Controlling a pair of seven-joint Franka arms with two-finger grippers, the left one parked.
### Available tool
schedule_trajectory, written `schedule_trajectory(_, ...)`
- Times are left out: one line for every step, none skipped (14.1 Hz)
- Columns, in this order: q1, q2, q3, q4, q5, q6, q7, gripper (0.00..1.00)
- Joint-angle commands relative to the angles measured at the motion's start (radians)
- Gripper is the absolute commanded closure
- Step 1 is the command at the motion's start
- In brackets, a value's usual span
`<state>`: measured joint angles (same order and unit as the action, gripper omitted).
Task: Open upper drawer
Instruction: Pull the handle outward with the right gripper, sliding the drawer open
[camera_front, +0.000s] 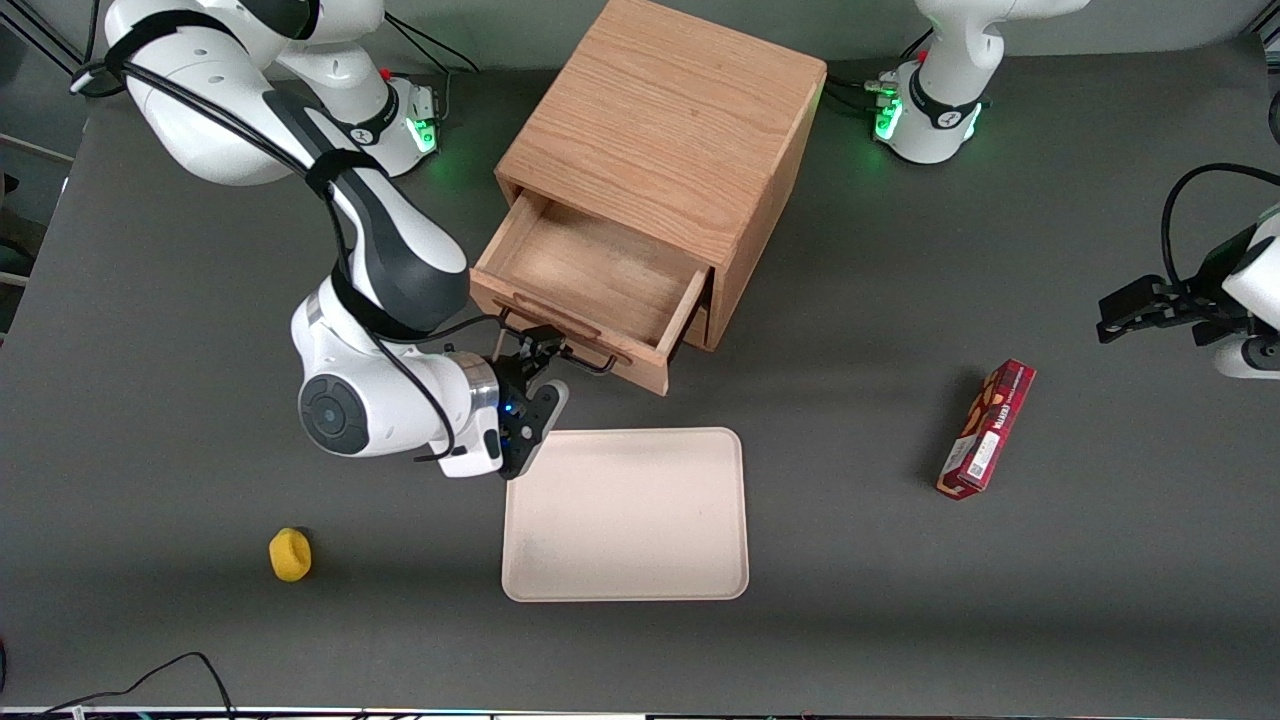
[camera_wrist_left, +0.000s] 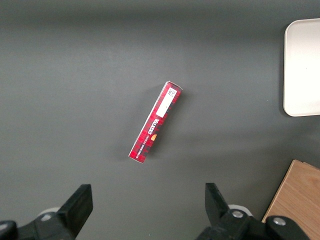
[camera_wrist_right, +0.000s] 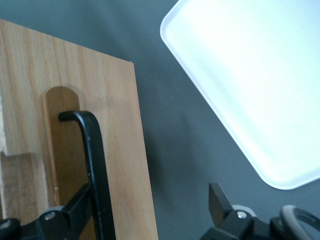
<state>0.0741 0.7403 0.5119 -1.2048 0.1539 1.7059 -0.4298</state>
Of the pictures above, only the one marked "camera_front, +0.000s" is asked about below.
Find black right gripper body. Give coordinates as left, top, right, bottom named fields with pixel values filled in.
left=494, top=352, right=546, bottom=426

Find black metal drawer handle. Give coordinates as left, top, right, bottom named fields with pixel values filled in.
left=497, top=308, right=621, bottom=376

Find wooden drawer with top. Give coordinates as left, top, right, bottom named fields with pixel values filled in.
left=470, top=190, right=713, bottom=396

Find wooden drawer cabinet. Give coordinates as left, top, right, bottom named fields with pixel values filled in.
left=495, top=0, right=829, bottom=351

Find cream plastic tray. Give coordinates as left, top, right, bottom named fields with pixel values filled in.
left=500, top=427, right=749, bottom=603

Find red tartan shortbread box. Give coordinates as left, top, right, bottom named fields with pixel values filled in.
left=936, top=359, right=1037, bottom=501

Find small yellow soft object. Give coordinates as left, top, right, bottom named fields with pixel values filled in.
left=268, top=527, right=312, bottom=583

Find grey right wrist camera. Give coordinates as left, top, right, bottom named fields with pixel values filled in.
left=500, top=379, right=571, bottom=480

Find black looped cable on left arm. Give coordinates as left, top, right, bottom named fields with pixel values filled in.
left=1160, top=163, right=1280, bottom=293

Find black cables at right arm base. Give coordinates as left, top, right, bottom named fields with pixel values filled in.
left=384, top=10, right=483, bottom=121

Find black cables at arm base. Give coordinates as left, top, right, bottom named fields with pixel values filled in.
left=384, top=10, right=483, bottom=121
left=825, top=28, right=936, bottom=113

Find black cables at left arm base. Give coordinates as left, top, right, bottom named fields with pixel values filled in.
left=825, top=28, right=936, bottom=113

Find black cable along right arm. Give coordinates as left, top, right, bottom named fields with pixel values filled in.
left=70, top=40, right=521, bottom=466

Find thin black floor cable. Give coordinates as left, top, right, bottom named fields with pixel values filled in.
left=0, top=652, right=237, bottom=720

